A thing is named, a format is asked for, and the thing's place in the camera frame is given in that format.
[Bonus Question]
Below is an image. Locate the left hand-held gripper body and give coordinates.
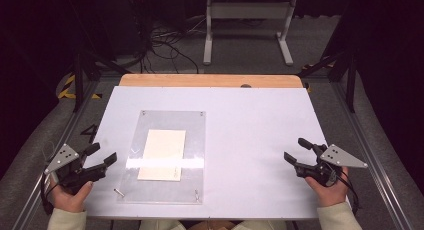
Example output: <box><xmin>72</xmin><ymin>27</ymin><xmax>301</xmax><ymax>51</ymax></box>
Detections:
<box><xmin>43</xmin><ymin>143</ymin><xmax>101</xmax><ymax>195</ymax></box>

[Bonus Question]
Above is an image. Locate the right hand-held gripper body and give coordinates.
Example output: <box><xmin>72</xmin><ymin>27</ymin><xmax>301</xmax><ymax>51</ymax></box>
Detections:
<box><xmin>294</xmin><ymin>143</ymin><xmax>369</xmax><ymax>188</ymax></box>

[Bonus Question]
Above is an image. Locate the cream paper card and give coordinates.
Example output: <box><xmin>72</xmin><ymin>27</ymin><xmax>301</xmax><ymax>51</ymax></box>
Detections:
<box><xmin>137</xmin><ymin>128</ymin><xmax>187</xmax><ymax>183</ymax></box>

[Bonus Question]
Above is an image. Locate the clear acrylic frame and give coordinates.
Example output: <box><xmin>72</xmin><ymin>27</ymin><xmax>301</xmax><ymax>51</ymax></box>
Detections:
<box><xmin>116</xmin><ymin>109</ymin><xmax>207</xmax><ymax>205</ymax></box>

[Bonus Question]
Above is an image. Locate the person's right hand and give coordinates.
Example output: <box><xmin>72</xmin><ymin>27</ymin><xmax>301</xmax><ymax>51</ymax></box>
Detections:
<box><xmin>304</xmin><ymin>166</ymin><xmax>350</xmax><ymax>208</ymax></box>

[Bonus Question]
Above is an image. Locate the person's left hand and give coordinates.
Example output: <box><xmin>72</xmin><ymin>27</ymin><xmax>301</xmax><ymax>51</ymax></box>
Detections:
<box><xmin>49</xmin><ymin>179</ymin><xmax>94</xmax><ymax>214</ymax></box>

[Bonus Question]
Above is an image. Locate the white board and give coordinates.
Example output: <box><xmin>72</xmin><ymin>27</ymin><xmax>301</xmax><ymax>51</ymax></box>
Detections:
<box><xmin>78</xmin><ymin>85</ymin><xmax>351</xmax><ymax>221</ymax></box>

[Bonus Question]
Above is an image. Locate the yellow black floor tape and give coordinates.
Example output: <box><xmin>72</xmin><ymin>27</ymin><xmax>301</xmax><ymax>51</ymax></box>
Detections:
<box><xmin>300</xmin><ymin>55</ymin><xmax>335</xmax><ymax>72</ymax></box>
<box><xmin>57</xmin><ymin>73</ymin><xmax>103</xmax><ymax>100</ymax></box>

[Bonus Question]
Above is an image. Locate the black metal stand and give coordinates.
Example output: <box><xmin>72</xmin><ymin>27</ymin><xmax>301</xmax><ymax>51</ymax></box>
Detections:
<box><xmin>70</xmin><ymin>48</ymin><xmax>133</xmax><ymax>113</ymax></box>
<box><xmin>297</xmin><ymin>48</ymin><xmax>358</xmax><ymax>113</ymax></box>

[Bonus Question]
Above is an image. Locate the wooden table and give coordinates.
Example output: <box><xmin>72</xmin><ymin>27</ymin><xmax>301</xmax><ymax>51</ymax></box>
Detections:
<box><xmin>118</xmin><ymin>73</ymin><xmax>304</xmax><ymax>89</ymax></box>

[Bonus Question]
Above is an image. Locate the white metal stand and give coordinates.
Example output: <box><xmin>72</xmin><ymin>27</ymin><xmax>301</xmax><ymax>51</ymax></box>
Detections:
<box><xmin>203</xmin><ymin>0</ymin><xmax>298</xmax><ymax>67</ymax></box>

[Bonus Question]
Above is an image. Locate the aluminium rail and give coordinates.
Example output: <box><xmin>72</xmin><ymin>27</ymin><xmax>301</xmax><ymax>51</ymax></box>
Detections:
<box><xmin>11</xmin><ymin>79</ymin><xmax>100</xmax><ymax>230</ymax></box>
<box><xmin>332</xmin><ymin>81</ymin><xmax>417</xmax><ymax>230</ymax></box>

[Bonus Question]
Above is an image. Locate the right hand-held gripper black cable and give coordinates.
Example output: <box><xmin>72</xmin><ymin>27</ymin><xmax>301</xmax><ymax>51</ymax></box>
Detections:
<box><xmin>334</xmin><ymin>169</ymin><xmax>362</xmax><ymax>215</ymax></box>

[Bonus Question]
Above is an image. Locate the hand-held gripper black cable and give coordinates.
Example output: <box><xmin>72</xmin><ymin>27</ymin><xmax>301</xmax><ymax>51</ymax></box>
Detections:
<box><xmin>39</xmin><ymin>173</ymin><xmax>57</xmax><ymax>215</ymax></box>
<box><xmin>334</xmin><ymin>169</ymin><xmax>362</xmax><ymax>215</ymax></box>

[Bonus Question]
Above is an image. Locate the left hand-held gripper black cable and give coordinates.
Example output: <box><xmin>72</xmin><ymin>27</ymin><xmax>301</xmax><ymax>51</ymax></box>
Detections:
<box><xmin>39</xmin><ymin>173</ymin><xmax>57</xmax><ymax>215</ymax></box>

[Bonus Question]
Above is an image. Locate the bundle of black floor cables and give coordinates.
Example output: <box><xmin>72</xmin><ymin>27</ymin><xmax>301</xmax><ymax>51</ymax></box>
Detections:
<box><xmin>138</xmin><ymin>14</ymin><xmax>214</xmax><ymax>74</ymax></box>

